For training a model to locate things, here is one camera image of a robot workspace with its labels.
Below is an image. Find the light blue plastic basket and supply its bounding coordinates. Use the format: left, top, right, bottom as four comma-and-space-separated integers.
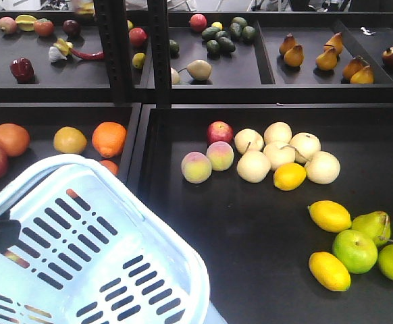
0, 155, 210, 323

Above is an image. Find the orange behind apple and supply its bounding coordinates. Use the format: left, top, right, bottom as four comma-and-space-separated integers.
0, 123, 30, 157

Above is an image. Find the yellow round citrus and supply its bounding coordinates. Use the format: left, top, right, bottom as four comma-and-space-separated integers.
53, 126, 87, 154

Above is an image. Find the small orange right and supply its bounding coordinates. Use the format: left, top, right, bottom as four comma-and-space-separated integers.
99, 159, 119, 176

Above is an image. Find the large orange far right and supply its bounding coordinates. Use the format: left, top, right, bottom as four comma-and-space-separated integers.
92, 121, 127, 158

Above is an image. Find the red bell pepper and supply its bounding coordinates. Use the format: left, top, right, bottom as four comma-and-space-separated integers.
9, 57, 34, 84

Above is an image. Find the pink peach left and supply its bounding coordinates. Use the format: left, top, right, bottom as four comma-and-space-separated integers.
181, 151, 212, 184

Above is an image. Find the pink peach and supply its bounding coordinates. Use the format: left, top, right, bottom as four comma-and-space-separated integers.
181, 151, 212, 184
206, 141, 234, 171

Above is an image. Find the pink peach right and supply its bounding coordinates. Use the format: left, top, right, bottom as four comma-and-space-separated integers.
206, 141, 234, 171

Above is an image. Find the red apple near white pears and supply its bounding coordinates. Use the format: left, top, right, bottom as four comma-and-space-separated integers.
207, 121, 234, 145

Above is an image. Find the white pear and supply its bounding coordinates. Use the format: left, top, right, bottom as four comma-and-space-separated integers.
180, 59, 212, 81

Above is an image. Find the yellow lemon upper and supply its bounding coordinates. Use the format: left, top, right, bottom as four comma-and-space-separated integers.
273, 162, 307, 191

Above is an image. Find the yellow lemon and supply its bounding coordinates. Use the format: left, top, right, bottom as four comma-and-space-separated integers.
273, 162, 307, 191
308, 251, 351, 292
307, 200, 352, 233

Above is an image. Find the yellow lemon middle right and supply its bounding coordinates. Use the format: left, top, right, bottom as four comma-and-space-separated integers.
307, 200, 352, 233

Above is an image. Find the yellow lemon lower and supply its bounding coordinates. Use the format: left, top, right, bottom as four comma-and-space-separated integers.
308, 251, 351, 292

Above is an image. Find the green apple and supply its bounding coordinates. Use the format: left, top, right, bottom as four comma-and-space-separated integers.
332, 229, 378, 274

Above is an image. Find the green pear upper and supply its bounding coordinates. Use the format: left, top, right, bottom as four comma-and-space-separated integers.
351, 211, 392, 248

